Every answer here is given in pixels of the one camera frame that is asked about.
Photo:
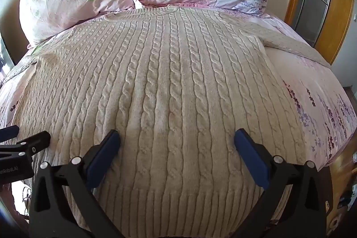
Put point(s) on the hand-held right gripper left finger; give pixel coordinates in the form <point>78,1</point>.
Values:
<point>104,155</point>

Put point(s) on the wooden frame glass door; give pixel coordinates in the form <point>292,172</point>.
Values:
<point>320,3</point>

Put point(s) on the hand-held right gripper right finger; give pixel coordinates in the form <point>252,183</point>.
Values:
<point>251,155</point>

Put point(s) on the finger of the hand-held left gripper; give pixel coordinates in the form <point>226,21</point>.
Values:
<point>9,132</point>
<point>33,144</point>

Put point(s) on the pink floral bed sheet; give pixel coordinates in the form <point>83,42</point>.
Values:
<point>320,104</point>

